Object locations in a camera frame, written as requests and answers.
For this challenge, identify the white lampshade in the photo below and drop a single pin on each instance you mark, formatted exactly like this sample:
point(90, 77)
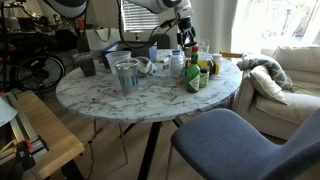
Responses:
point(6, 113)

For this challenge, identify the wooden chair backrest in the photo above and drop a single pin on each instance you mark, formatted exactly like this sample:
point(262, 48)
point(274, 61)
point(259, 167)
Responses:
point(231, 55)

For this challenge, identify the blue open box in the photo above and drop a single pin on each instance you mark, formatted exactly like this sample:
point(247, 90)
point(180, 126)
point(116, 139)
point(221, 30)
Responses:
point(152, 52)

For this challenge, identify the white window blind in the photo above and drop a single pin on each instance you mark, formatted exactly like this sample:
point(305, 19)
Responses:
point(140, 21)

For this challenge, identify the green bottle red cap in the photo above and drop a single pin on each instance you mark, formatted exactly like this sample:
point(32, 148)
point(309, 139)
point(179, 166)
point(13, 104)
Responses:
point(193, 78)

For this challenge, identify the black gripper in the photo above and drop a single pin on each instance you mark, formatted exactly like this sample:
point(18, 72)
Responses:
point(186, 28)

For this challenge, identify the orange canister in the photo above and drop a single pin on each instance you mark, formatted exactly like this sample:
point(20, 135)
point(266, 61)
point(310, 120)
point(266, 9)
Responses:
point(81, 24)

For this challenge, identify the small white jar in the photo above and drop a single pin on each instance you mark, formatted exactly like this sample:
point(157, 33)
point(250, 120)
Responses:
point(217, 58)

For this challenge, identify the light grey curtain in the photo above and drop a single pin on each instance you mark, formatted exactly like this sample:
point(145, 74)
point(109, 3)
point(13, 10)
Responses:
point(213, 23)

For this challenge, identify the dark smoky plastic cup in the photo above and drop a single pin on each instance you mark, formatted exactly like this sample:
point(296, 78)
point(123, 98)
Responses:
point(87, 66)

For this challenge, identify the beige sofa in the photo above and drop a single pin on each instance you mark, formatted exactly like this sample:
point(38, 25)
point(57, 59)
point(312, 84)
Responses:
point(290, 110)

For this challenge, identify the red black clamp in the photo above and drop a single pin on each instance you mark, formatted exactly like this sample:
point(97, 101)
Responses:
point(26, 148)

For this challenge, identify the beige throw pillow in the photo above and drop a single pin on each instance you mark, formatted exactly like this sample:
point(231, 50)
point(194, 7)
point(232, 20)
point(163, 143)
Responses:
point(266, 85)

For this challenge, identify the clear cup blue stripes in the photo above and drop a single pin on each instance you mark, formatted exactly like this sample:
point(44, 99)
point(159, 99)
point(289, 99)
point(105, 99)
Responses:
point(128, 80)

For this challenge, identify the blue upholstered chair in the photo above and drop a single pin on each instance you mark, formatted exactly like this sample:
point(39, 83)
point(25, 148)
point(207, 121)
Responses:
point(226, 146)

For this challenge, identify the round marble table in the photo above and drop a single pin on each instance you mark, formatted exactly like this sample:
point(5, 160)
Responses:
point(150, 100)

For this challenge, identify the white bottle blue cap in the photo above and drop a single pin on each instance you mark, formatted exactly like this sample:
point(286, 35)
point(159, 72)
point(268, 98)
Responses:
point(177, 65)

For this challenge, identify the large clear plastic cup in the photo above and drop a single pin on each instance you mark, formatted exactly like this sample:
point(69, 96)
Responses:
point(116, 58)

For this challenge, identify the grey patterned throw blanket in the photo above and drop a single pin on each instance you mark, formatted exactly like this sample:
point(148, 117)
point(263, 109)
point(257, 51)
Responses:
point(276, 71)

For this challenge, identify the black bicycle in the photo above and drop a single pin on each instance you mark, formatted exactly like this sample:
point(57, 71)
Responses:
point(62, 70)

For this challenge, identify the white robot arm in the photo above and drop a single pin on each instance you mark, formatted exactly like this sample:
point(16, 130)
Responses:
point(156, 5)

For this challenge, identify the dark grey chair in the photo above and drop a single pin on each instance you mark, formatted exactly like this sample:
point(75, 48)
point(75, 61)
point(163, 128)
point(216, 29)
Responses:
point(163, 40)

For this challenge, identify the metal rail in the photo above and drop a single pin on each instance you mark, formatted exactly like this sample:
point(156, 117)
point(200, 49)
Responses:
point(23, 130)

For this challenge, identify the wooden bench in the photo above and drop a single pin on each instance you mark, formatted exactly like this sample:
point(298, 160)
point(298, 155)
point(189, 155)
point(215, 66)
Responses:
point(50, 130)

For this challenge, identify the white paper shopping bag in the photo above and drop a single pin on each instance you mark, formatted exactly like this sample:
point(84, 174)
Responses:
point(100, 45)

